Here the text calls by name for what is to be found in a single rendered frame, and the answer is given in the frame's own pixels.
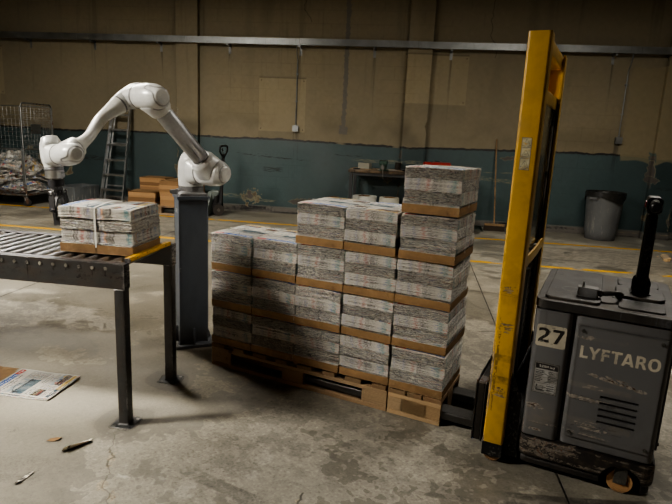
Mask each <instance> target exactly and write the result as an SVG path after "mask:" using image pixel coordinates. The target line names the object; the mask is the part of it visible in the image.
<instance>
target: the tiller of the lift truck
mask: <svg viewBox="0 0 672 504"><path fill-rule="evenodd" d="M663 205H664V200H663V199H662V198H661V197H660V196H652V195H650V196H648V197H647V199H646V202H645V209H646V211H647V212H648V214H647V215H646V220H645V226H644V232H643V238H642V243H641V249H640V255H639V261H638V266H637V272H636V277H639V276H643V277H646V278H649V272H650V266H651V260H652V254H653V247H654V241H655V235H656V229H657V223H658V214H661V213H662V210H663Z"/></svg>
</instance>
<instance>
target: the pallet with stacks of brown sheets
mask: <svg viewBox="0 0 672 504"><path fill-rule="evenodd" d="M139 178H140V189H134V190H128V202H151V203H157V207H158V208H157V209H158V214H160V215H174V213H164V208H174V197H173V196H172V194H171V193H170V190H171V189H177V188H178V186H179V185H178V178H174V177H166V176H142V177H139Z"/></svg>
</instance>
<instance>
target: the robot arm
mask: <svg viewBox="0 0 672 504"><path fill-rule="evenodd" d="M131 109H141V110H142V111H144V112H145V113H147V114H148V115H149V116H151V117H152V118H155V119H157V120H158V121H159V123H160V124H161V125H162V126H163V127H164V129H165V130H166V131H167V132H168V133H169V135H170V136H171V137H172V138H173V139H174V140H175V142H176V143H177V144H178V145H179V146H180V148H181V149H182V150H183V151H184V152H183V154H181V156H180V159H179V162H178V185H179V186H178V188H177V189H171V190H170V193H171V194H177V195H178V196H208V194H207V193H205V192H204V190H203V185H207V186H221V185H223V184H225V183H226V182H227V181H228V180H229V179H230V177H231V170H230V168H229V166H228V165H227V164H226V163H225V162H223V161H221V160H220V159H219V158H218V157H216V156H215V155H214V154H213V153H212V152H208V151H205V150H204V149H203V148H202V146H201V145H200V144H199V143H198V141H197V140H196V139H195V138H194V136H193V135H192V134H191V133H190V131H189V130H188V129H187V128H186V126H185V125H184V124H183V123H182V121H181V120H180V119H179V118H178V116H177V115H176V114H175V113H174V111H173V110H172V109H171V104H170V96H169V93H168V91H167V90H166V89H165V88H164V87H162V86H161V85H158V84H155V83H139V82H136V83H131V84H129V85H127V86H126V87H124V88H123V89H121V90H120V91H118V92H117V93H116V94H115V95H114V96H113V97H112V98H111V99H110V101H109V102H108V103H107V104H106V105H105V106H104V107H103V108H102V109H101V110H100V111H99V112H98V113H97V114H96V116H95V117H94V118H93V120H92V121H91V123H90V125H89V126H88V128H87V130H86V131H85V133H84V134H83V135H81V136H80V137H78V138H73V137H70V138H68V139H66V140H64V141H62V142H61V141H60V139H59V138H58V136H56V135H47V136H43V137H41V139H40V144H39V149H40V157H41V161H42V163H43V166H44V171H45V178H46V179H49V180H47V181H48V186H49V187H51V191H48V195H49V211H50V212H52V214H53V220H54V225H61V224H60V216H58V215H59V214H58V212H59V211H57V210H58V200H60V202H61V204H62V205H63V204H67V203H69V199H68V195H67V189H63V187H62V186H65V182H64V179H63V178H64V177H65V171H64V166H72V165H77V164H79V163H80V162H82V160H83V159H84V157H85V154H86V149H87V147H88V146H89V145H90V144H91V143H92V142H93V141H94V139H95V138H96V137H97V135H98V134H99V132H100V131H101V129H102V128H103V126H104V125H105V124H106V123H107V122H108V121H109V120H111V119H113V118H115V117H117V116H119V115H121V114H124V113H125V112H127V111H129V110H131ZM51 208H52V209H51Z"/></svg>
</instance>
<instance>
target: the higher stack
mask: <svg viewBox="0 0 672 504"><path fill-rule="evenodd" d="M405 169H406V170H405V175H404V176H405V182H404V186H405V187H404V190H405V191H404V192H405V193H404V200H405V201H403V203H409V204H419V205H429V206H439V207H449V208H463V207H466V206H468V205H469V206H470V205H471V204H474V203H476V201H477V198H478V195H477V194H478V189H479V182H480V179H479V177H480V176H481V168H474V167H461V166H445V165H420V166H418V165H410V166H406V168H405ZM401 216H402V218H401V219H402V220H401V226H400V227H401V234H400V236H401V237H400V239H401V241H400V250H407V251H414V252H421V253H428V254H435V255H443V256H450V257H456V256H458V255H459V254H461V253H462V252H463V251H464V253H465V250H466V249H468V248H470V247H471V246H472V245H473V243H474V242H473V241H474V238H475V237H474V233H473V232H474V225H475V224H474V223H475V219H474V218H475V217H476V214H475V212H471V213H469V214H466V215H464V216H462V217H459V218H457V217H448V216H438V215H429V214H419V213H409V212H405V213H403V214H401ZM470 256H471V255H469V256H467V257H466V258H465V259H463V260H462V261H460V262H459V263H458V264H456V265H455V266H451V265H444V264H437V263H430V262H423V261H417V260H410V259H403V258H400V259H398V263H397V269H398V272H397V273H398V274H397V275H398V277H397V281H396V283H397V284H396V294H399V295H405V296H410V297H416V298H422V299H427V300H433V301H438V302H443V303H449V304H450V307H451V303H452V302H453V301H454V300H455V299H456V298H457V297H458V296H459V295H460V294H461V293H462V292H463V291H464V290H466V289H467V286H468V285H467V277H468V275H469V273H470V272H469V270H470V265H469V264H470ZM459 297H460V296H459ZM466 301H467V296H465V297H464V298H463V299H462V300H461V301H460V302H459V303H458V304H457V305H456V306H455V307H454V308H453V309H452V310H451V311H450V312H446V311H440V310H435V309H430V308H424V307H419V306H414V305H408V304H403V303H398V302H396V303H395V304H394V306H395V308H394V322H393V325H394V329H393V332H394V333H393V337H395V338H400V339H404V340H409V341H413V342H418V343H423V344H427V345H432V346H437V347H442V348H447V347H448V346H449V345H450V343H451V342H452V341H453V340H454V339H455V337H456V336H457V335H458V334H459V333H460V332H461V331H462V330H463V328H464V326H465V323H466V322H465V321H466V320H465V319H466V317H465V316H466V315H465V313H466V312H465V311H466V310H465V309H466V303H467V302H466ZM462 338H463V336H462V337H461V338H460V340H459V341H458V342H457V343H456V344H455V346H454V347H453V348H452V349H451V350H450V351H449V353H448V354H447V355H446V356H441V355H436V354H432V353H427V352H422V351H418V350H413V349H408V348H404V347H399V346H395V345H394V346H393V347H392V348H393V349H392V359H391V367H390V372H389V375H390V376H389V377H390V379H391V380H396V381H400V382H404V383H408V384H412V385H416V386H420V387H424V388H428V389H432V390H436V391H440V392H443V390H444V389H445V387H446V386H447V384H448V383H449V381H450V380H452V379H451V378H452V377H453V375H454V374H455V373H456V372H457V370H458V369H459V367H460V362H461V355H462V347H463V346H462V342H463V341H462ZM459 378H460V374H458V376H457V377H456V379H455V380H454V382H453V383H452V385H451V386H450V388H449V389H448V391H447V392H446V394H445V395H444V397H443V398H442V400H440V399H436V398H432V397H428V396H424V395H420V394H416V393H412V392H409V391H405V390H401V389H397V388H393V387H388V400H387V411H386V412H389V413H393V414H396V415H400V416H404V417H407V418H411V419H414V420H418V421H422V422H425V423H429V424H433V425H436V426H439V425H440V423H441V411H442V403H444V404H448V405H451V406H452V394H453V386H457V387H458V386H459Z"/></svg>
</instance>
